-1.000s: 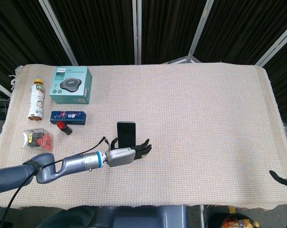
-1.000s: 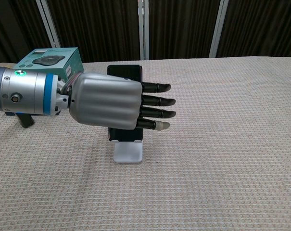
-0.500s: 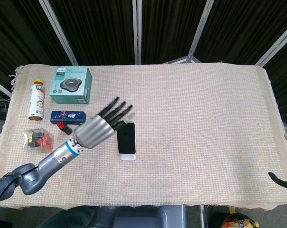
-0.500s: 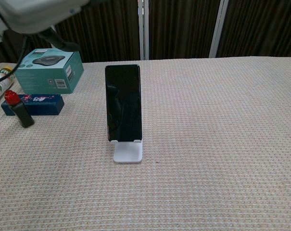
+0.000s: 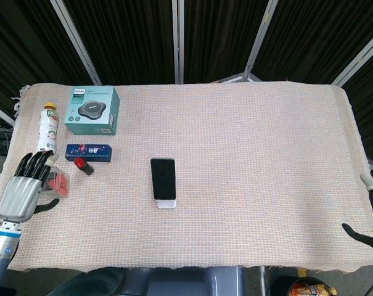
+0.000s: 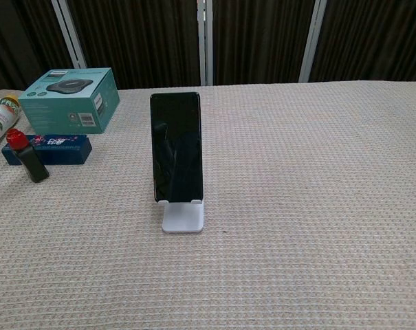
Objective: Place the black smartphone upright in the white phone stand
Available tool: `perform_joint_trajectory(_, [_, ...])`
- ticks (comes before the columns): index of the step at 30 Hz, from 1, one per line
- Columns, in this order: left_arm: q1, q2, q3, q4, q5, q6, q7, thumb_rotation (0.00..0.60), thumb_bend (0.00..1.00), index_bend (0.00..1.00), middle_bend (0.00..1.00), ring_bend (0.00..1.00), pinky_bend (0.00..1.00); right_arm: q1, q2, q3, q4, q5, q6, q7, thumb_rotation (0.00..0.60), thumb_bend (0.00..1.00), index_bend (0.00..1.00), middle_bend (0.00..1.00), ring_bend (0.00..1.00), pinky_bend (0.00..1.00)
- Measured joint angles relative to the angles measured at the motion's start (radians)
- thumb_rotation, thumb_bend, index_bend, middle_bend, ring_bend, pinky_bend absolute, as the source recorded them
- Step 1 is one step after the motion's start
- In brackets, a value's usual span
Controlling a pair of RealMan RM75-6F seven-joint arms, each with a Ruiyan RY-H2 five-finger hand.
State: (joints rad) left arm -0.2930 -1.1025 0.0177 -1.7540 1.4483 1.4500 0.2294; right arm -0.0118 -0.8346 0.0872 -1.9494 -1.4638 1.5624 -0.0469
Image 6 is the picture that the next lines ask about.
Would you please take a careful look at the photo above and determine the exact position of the black bottle with red cap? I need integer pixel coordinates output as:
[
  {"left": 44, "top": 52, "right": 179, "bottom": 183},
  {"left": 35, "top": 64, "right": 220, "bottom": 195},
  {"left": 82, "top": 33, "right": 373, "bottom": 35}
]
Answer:
[{"left": 6, "top": 128, "right": 51, "bottom": 184}]

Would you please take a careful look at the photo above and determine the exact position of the teal product box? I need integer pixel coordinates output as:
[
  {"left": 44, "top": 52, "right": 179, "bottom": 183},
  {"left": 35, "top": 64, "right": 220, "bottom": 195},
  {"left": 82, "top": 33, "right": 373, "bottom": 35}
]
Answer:
[{"left": 17, "top": 67, "right": 121, "bottom": 135}]

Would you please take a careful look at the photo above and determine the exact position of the black smartphone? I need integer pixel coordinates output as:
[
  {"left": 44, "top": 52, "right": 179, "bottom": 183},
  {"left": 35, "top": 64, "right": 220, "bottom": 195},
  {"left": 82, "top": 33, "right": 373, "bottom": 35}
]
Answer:
[{"left": 149, "top": 91, "right": 204, "bottom": 204}]

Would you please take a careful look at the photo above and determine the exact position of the white metal frame post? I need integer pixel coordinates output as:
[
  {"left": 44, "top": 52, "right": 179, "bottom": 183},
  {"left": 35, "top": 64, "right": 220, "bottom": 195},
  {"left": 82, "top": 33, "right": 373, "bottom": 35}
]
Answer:
[
  {"left": 51, "top": 0, "right": 88, "bottom": 69},
  {"left": 298, "top": 0, "right": 328, "bottom": 84},
  {"left": 196, "top": 0, "right": 215, "bottom": 87}
]

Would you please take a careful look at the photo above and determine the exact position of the white phone stand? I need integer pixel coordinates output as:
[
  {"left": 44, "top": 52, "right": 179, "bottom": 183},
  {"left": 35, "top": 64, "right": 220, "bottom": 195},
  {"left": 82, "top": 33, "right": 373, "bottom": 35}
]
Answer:
[{"left": 157, "top": 198, "right": 206, "bottom": 234}]

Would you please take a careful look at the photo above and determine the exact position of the beige woven tablecloth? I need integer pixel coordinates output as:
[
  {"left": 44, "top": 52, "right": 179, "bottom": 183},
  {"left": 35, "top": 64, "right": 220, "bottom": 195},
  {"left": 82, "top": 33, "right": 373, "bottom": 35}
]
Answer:
[{"left": 0, "top": 80, "right": 416, "bottom": 330}]

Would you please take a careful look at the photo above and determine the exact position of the dark blue rectangular box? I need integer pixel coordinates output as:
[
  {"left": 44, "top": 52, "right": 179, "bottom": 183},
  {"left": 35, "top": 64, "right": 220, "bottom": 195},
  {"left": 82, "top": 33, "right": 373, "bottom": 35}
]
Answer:
[{"left": 1, "top": 133, "right": 93, "bottom": 167}]

